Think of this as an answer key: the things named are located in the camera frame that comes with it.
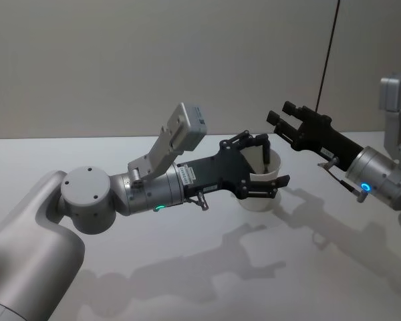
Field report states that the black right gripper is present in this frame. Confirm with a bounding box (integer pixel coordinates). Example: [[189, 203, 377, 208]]
[[266, 100, 372, 172]]

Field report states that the white curtain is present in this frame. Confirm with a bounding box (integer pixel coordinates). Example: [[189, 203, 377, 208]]
[[0, 0, 401, 141]]

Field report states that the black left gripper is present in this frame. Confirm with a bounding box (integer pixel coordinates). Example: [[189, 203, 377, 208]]
[[178, 131, 291, 202]]

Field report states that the pale plastic cup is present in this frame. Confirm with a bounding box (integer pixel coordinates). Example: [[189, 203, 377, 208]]
[[232, 146, 283, 213]]

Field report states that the white table cloth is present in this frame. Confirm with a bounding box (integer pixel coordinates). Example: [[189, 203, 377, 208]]
[[0, 130, 401, 321]]

